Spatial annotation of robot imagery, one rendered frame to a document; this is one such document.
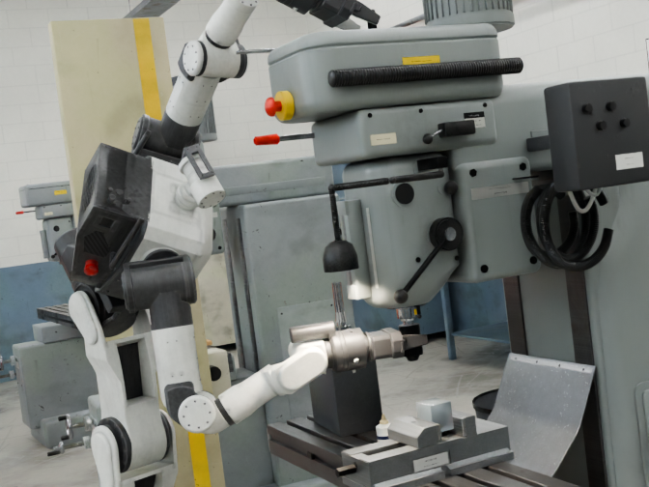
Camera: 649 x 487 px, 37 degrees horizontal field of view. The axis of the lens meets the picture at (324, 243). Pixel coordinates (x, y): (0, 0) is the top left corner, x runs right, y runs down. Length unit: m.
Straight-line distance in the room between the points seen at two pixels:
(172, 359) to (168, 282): 0.16
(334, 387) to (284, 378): 0.43
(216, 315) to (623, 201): 8.55
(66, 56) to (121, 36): 0.22
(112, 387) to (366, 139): 0.94
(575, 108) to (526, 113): 0.27
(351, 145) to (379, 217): 0.16
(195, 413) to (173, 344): 0.15
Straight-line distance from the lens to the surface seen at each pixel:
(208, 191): 2.15
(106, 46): 3.75
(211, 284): 10.56
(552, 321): 2.36
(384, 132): 2.00
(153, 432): 2.52
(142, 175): 2.25
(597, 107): 1.99
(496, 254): 2.14
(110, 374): 2.48
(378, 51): 2.01
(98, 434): 2.52
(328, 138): 2.11
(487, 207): 2.12
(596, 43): 7.92
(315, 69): 1.96
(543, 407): 2.36
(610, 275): 2.25
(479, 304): 9.51
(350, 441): 2.47
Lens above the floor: 1.57
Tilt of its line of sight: 3 degrees down
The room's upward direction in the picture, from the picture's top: 7 degrees counter-clockwise
